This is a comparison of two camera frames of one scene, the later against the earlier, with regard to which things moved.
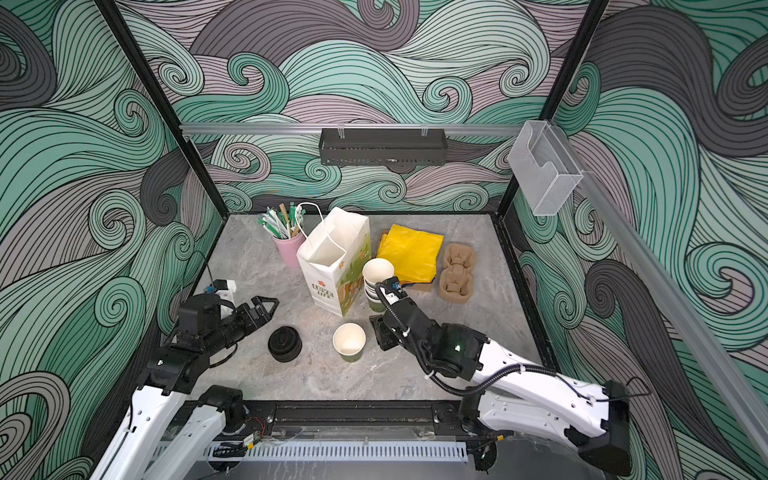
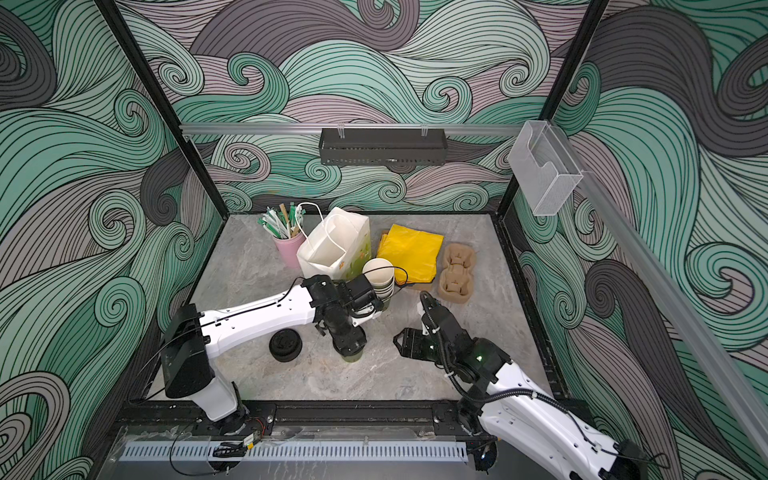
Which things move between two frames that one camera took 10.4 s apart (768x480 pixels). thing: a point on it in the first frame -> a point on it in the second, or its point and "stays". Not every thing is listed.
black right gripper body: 389,336 -> 424,346
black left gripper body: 233,327 -> 343,324
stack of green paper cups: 374,271 stays
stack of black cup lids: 285,344 stays
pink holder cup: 288,248 stays
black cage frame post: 167,105 stays
